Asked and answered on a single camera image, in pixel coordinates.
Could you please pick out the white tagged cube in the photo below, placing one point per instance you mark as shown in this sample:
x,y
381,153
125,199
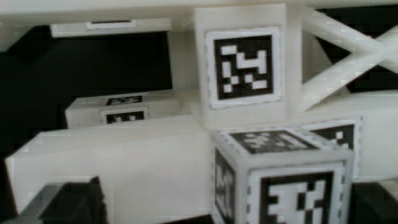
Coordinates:
x,y
281,177

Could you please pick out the white chair leg with tag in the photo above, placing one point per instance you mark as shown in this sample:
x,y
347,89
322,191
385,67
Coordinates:
x,y
129,107

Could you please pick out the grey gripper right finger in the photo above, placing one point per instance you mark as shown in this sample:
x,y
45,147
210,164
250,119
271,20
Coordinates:
x,y
374,205

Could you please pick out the white chair leg block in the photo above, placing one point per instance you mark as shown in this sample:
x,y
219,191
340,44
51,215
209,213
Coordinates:
x,y
111,27

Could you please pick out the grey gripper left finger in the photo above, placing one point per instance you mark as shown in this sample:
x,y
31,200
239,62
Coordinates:
x,y
66,204

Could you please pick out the white H-shaped chair back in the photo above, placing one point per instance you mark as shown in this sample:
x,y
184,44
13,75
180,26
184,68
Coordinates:
x,y
285,63

